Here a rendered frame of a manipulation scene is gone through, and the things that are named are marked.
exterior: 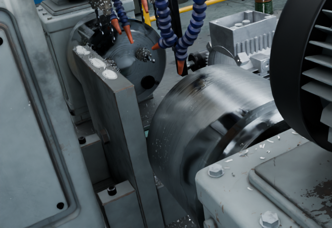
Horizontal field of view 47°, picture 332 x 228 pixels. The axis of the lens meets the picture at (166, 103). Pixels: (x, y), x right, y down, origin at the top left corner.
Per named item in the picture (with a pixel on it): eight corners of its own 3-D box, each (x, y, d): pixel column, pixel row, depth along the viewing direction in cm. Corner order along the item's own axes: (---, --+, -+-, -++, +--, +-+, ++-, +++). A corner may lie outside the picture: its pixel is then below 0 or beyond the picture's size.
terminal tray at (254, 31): (235, 60, 86) (233, 30, 83) (210, 49, 95) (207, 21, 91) (277, 46, 90) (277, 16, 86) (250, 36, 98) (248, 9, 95)
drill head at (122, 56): (103, 133, 98) (77, 41, 86) (66, 83, 132) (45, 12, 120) (186, 101, 106) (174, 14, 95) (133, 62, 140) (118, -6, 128)
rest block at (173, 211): (164, 227, 82) (155, 184, 76) (151, 208, 87) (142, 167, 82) (188, 215, 84) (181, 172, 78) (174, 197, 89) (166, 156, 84)
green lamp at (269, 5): (262, 17, 125) (262, 3, 123) (251, 14, 130) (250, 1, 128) (276, 12, 127) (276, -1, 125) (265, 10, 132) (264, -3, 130)
